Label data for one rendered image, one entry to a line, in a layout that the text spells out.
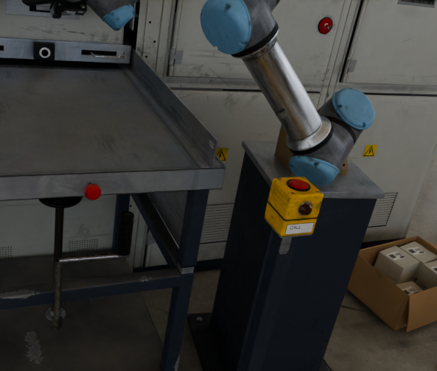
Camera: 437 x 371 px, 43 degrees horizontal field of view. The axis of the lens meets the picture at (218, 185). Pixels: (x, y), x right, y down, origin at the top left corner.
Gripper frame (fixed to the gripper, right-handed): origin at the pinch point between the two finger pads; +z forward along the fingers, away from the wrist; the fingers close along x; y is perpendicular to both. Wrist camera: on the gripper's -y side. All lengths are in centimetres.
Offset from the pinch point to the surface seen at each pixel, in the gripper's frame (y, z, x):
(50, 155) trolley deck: -9, -42, -44
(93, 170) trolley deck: -1, -49, -48
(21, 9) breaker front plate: -7.4, 5.6, 1.1
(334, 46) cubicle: 101, 3, -5
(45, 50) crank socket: -1.2, 7.4, -10.0
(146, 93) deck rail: 24.3, -8.3, -24.9
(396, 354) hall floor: 117, -4, -120
